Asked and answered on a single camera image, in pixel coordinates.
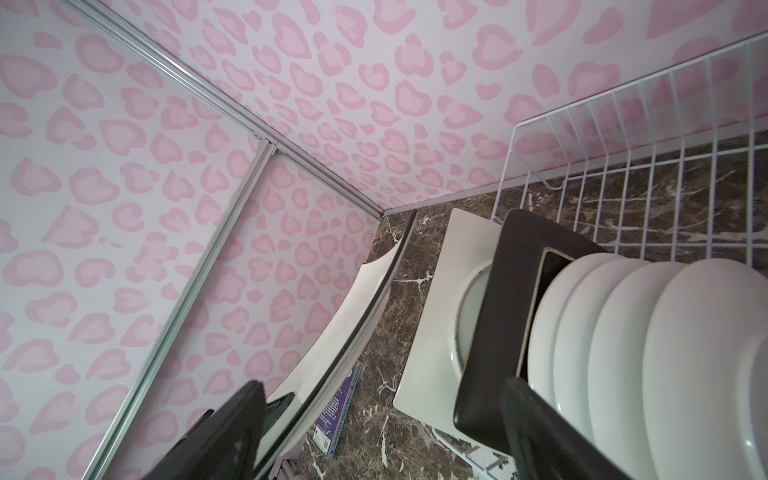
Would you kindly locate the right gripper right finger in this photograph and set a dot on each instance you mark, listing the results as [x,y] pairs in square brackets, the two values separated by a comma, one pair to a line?
[543,444]

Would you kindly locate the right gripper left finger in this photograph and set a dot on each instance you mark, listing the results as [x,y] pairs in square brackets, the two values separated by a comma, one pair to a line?
[222,446]

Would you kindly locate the square white plate round well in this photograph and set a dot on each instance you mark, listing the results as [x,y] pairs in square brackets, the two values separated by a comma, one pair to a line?
[430,381]

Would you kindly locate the purple book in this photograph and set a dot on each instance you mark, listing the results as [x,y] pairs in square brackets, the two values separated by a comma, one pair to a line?
[326,431]

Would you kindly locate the dark brown square plate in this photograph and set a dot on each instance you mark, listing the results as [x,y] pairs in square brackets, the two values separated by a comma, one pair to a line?
[530,253]

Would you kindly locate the white wire dish rack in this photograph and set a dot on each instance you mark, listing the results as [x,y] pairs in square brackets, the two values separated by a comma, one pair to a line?
[669,168]

